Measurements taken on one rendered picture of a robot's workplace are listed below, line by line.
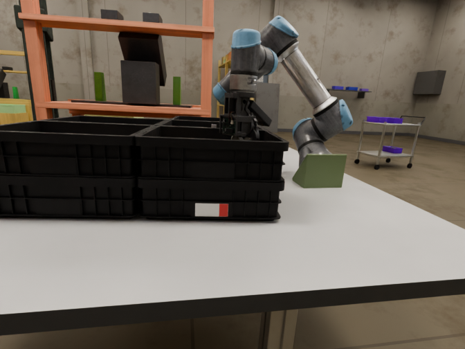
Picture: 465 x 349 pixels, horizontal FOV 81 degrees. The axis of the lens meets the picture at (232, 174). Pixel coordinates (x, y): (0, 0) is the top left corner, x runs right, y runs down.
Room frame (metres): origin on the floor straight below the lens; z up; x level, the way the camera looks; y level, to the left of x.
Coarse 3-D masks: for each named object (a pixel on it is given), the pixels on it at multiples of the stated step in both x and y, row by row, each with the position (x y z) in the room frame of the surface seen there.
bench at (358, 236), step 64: (320, 192) 1.01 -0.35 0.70; (384, 192) 1.06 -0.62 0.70; (0, 256) 0.48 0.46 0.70; (64, 256) 0.49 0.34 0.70; (128, 256) 0.50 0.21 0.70; (192, 256) 0.52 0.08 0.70; (256, 256) 0.53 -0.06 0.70; (320, 256) 0.54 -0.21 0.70; (384, 256) 0.56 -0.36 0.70; (448, 256) 0.57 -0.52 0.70; (0, 320) 0.33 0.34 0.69; (64, 320) 0.35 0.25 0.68; (128, 320) 0.37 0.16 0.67
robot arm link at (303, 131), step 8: (304, 120) 1.24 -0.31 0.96; (312, 120) 1.20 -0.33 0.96; (296, 128) 1.24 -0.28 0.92; (304, 128) 1.21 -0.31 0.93; (312, 128) 1.18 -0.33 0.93; (296, 136) 1.22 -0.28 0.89; (304, 136) 1.18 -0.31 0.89; (312, 136) 1.17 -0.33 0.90; (320, 136) 1.17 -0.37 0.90; (296, 144) 1.21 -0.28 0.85
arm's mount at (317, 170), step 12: (312, 156) 1.05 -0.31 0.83; (324, 156) 1.07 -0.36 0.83; (336, 156) 1.08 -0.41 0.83; (300, 168) 1.09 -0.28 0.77; (312, 168) 1.06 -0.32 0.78; (324, 168) 1.07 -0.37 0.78; (336, 168) 1.08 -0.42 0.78; (300, 180) 1.08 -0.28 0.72; (312, 180) 1.06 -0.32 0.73; (324, 180) 1.07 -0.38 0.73; (336, 180) 1.08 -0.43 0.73
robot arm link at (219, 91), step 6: (228, 72) 0.97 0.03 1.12; (228, 78) 0.88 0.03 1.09; (222, 84) 0.89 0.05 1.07; (228, 84) 0.88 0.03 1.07; (216, 90) 0.91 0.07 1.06; (222, 90) 0.89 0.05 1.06; (228, 90) 0.88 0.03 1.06; (216, 96) 0.91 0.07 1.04; (222, 96) 0.90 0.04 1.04; (222, 102) 0.91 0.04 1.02
